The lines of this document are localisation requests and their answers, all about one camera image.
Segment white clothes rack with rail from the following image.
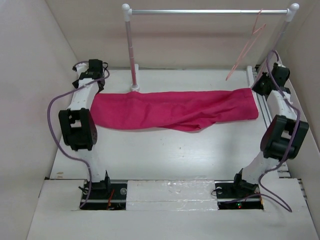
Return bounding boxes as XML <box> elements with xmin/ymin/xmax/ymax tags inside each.
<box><xmin>121</xmin><ymin>3</ymin><xmax>300</xmax><ymax>92</ymax></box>

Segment pink wire hanger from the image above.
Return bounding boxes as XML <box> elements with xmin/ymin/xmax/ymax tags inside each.
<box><xmin>225</xmin><ymin>9</ymin><xmax>266</xmax><ymax>81</ymax></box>

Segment pink trousers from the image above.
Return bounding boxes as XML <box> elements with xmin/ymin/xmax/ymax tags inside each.
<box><xmin>90</xmin><ymin>88</ymin><xmax>259</xmax><ymax>132</ymax></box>

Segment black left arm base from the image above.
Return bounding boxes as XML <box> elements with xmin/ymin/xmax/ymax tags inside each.
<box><xmin>79</xmin><ymin>181</ymin><xmax>128</xmax><ymax>211</ymax></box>

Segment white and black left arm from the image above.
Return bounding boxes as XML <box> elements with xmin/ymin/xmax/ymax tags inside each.
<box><xmin>58</xmin><ymin>59</ymin><xmax>112</xmax><ymax>200</ymax></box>

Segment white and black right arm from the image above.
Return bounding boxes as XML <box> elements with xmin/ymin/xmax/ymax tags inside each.
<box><xmin>231</xmin><ymin>62</ymin><xmax>309</xmax><ymax>197</ymax></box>

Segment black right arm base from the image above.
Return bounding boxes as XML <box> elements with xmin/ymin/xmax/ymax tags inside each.
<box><xmin>211</xmin><ymin>180</ymin><xmax>264</xmax><ymax>210</ymax></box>

